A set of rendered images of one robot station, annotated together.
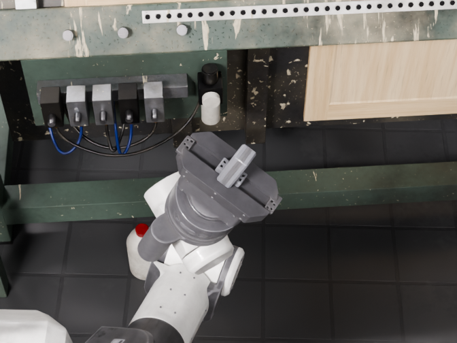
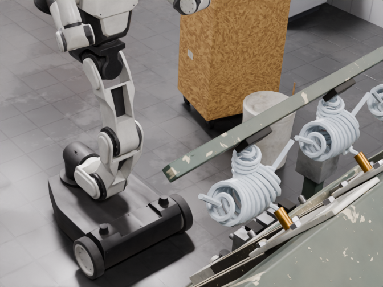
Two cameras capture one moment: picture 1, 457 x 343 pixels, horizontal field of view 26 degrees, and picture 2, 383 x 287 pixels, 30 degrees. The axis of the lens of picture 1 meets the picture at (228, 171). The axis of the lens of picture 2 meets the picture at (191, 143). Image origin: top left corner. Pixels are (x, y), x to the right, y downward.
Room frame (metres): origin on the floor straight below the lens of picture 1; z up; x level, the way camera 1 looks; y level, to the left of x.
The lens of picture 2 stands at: (2.87, -1.26, 2.44)
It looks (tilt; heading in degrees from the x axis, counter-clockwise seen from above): 35 degrees down; 137
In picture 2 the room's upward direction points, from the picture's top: 3 degrees clockwise
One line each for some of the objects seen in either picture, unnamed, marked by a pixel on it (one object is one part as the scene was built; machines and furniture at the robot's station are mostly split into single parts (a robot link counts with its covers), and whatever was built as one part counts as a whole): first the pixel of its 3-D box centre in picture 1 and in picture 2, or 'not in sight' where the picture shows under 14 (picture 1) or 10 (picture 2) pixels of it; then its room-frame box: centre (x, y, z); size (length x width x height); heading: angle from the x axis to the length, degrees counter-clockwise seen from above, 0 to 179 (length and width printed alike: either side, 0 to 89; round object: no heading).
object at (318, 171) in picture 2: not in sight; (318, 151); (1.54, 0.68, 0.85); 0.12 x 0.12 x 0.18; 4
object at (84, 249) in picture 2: not in sight; (88, 258); (0.81, 0.07, 0.10); 0.20 x 0.05 x 0.20; 178
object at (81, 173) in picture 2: not in sight; (101, 177); (0.54, 0.35, 0.28); 0.21 x 0.20 x 0.13; 178
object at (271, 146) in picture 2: not in sight; (268, 123); (0.67, 1.42, 0.24); 0.32 x 0.30 x 0.47; 88
